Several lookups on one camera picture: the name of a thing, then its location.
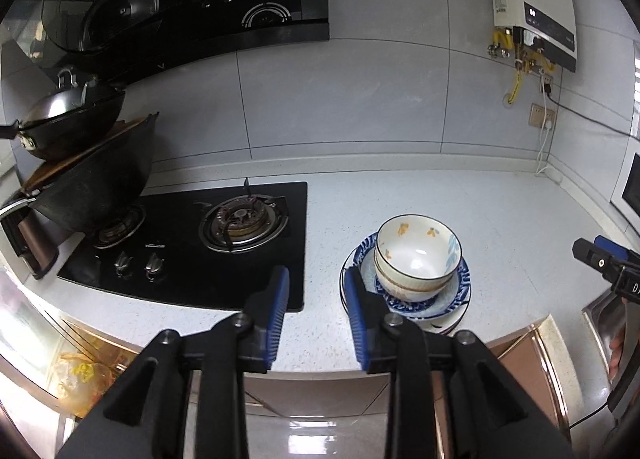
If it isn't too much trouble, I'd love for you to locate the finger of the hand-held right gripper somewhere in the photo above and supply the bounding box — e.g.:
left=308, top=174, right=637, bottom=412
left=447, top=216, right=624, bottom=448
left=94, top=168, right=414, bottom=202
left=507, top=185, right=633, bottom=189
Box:
left=572, top=238, right=623, bottom=285
left=593, top=235, right=632, bottom=261

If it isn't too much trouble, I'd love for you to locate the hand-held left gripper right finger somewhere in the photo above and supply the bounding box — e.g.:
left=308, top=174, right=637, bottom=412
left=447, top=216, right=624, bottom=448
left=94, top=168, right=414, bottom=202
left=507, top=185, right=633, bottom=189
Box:
left=344, top=266, right=576, bottom=459

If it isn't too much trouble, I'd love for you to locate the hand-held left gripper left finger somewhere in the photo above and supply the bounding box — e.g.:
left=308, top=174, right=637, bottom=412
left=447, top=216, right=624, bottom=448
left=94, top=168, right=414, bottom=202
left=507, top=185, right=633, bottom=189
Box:
left=57, top=265, right=291, bottom=459

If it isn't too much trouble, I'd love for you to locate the white floral bowl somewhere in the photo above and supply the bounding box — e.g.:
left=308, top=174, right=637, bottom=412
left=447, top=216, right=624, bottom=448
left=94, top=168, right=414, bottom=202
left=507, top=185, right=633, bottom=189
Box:
left=374, top=249, right=465, bottom=304
left=375, top=214, right=462, bottom=286

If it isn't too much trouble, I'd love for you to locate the blue patterned plate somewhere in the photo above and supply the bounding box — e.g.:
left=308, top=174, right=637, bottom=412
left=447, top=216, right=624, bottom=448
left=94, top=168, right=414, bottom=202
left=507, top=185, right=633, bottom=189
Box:
left=341, top=233, right=472, bottom=318

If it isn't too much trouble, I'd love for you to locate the person's right hand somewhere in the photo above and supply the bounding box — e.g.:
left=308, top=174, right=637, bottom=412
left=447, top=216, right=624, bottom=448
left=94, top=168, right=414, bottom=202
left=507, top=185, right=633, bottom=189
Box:
left=609, top=321, right=629, bottom=382

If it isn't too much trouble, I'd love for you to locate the steel sink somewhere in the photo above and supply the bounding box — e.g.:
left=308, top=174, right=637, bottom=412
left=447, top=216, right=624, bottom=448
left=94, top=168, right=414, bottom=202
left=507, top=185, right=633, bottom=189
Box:
left=581, top=289, right=628, bottom=370

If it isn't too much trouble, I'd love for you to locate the white microwave oven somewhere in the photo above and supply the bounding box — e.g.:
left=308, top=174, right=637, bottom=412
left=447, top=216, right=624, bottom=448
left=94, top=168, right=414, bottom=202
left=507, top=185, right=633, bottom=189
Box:
left=609, top=151, right=640, bottom=230

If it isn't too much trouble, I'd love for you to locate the gas stove burner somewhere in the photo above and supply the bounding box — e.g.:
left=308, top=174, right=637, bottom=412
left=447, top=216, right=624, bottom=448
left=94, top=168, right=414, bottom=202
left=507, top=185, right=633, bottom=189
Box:
left=198, top=178, right=291, bottom=255
left=92, top=204, right=147, bottom=250

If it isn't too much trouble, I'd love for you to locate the black glass gas stove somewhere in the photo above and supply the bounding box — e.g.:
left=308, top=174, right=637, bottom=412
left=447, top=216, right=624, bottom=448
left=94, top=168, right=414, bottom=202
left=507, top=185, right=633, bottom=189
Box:
left=56, top=181, right=309, bottom=312

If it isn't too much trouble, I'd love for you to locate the metal stove knob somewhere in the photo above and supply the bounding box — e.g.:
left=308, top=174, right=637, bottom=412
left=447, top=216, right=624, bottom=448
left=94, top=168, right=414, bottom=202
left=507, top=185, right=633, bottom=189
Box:
left=144, top=253, right=167, bottom=282
left=114, top=251, right=137, bottom=280

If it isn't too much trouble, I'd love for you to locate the yellow plastic bag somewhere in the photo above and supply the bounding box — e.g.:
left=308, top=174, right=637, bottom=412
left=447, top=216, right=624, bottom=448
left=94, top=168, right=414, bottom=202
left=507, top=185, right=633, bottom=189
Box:
left=50, top=349, right=131, bottom=415

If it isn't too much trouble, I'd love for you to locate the large black wok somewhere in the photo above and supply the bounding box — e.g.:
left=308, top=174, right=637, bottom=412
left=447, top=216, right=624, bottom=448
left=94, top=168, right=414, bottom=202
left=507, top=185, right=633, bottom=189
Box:
left=0, top=111, right=160, bottom=281

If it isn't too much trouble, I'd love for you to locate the wooden wok lid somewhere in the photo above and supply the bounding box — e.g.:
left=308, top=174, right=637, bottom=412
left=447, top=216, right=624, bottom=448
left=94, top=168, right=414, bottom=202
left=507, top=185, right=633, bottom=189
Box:
left=22, top=114, right=156, bottom=192

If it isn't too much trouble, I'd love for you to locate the small black wok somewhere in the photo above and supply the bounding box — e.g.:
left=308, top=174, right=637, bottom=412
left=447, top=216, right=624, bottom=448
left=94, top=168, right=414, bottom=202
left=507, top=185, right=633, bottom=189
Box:
left=0, top=76, right=127, bottom=162

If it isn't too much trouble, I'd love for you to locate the black glass range hood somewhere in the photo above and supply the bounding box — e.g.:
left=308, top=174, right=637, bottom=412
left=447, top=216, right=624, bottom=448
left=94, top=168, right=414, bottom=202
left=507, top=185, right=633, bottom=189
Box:
left=0, top=0, right=331, bottom=84

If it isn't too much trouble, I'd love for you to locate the steel wok lid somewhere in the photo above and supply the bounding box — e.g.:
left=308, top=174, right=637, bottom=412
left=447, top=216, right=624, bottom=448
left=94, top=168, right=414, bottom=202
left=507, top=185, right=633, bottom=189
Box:
left=22, top=68, right=98, bottom=127

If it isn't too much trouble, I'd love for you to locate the white power cable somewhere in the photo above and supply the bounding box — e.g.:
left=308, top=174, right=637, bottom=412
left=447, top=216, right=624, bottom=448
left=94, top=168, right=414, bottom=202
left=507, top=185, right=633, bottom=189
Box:
left=535, top=119, right=563, bottom=184

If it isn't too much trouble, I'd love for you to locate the black power cable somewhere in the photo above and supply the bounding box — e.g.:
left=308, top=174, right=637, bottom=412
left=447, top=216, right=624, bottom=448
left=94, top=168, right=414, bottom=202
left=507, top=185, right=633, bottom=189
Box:
left=540, top=76, right=640, bottom=140

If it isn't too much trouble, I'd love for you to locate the beige wall outlet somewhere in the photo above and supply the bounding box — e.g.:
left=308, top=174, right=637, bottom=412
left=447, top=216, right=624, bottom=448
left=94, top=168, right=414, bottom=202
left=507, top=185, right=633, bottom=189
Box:
left=529, top=103, right=557, bottom=130

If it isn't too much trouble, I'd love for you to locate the yellow gas hose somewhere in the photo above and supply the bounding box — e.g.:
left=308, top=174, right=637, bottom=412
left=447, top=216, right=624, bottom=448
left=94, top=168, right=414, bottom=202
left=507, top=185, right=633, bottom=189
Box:
left=502, top=64, right=524, bottom=107

